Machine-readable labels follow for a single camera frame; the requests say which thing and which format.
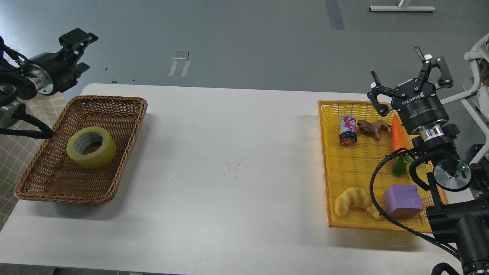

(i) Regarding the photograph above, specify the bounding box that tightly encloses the brown wicker basket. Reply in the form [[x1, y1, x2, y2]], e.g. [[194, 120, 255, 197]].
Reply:
[[14, 95, 148, 205]]

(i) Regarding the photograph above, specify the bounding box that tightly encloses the yellow plastic basket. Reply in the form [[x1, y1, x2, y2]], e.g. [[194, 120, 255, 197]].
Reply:
[[317, 100, 434, 234]]

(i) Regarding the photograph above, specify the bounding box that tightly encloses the small drink can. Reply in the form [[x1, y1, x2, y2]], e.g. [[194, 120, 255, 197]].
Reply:
[[339, 115, 358, 146]]

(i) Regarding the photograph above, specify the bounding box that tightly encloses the purple foam block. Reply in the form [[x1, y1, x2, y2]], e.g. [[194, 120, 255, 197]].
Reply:
[[384, 184, 424, 219]]

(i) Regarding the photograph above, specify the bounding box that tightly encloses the white floor stand base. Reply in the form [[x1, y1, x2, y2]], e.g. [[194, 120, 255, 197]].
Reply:
[[368, 0, 436, 13]]

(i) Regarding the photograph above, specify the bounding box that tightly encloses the white chair base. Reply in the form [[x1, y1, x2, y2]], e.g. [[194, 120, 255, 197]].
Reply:
[[441, 34, 489, 164]]

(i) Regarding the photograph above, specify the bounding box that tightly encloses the yellow tape roll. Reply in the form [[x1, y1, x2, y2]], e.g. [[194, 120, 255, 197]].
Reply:
[[66, 126, 117, 170]]

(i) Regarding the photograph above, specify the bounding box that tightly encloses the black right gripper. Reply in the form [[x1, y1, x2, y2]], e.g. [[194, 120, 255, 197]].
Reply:
[[367, 46, 454, 135]]

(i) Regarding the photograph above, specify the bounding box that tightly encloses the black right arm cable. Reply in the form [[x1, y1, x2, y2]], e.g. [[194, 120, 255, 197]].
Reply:
[[369, 150, 465, 260]]

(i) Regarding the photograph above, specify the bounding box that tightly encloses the brown toy animal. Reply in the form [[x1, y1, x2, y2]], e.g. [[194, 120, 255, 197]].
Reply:
[[356, 120, 392, 142]]

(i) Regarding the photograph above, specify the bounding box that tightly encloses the orange toy carrot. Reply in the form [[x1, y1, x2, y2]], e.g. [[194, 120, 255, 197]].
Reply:
[[391, 115, 414, 177]]

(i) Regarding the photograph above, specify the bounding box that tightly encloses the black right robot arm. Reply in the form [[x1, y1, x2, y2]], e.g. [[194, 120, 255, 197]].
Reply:
[[367, 47, 489, 275]]

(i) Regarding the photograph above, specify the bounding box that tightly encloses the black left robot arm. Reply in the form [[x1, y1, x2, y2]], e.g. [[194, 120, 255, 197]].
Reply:
[[0, 28, 98, 139]]

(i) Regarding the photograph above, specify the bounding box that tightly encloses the toy croissant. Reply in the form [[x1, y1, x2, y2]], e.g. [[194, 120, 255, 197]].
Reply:
[[334, 187, 383, 220]]

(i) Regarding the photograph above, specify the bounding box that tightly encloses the beige checkered cloth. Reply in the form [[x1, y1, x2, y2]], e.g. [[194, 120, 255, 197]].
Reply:
[[0, 93, 66, 228]]

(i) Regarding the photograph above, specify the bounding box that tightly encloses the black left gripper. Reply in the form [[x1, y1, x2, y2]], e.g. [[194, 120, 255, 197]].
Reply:
[[29, 28, 99, 95]]

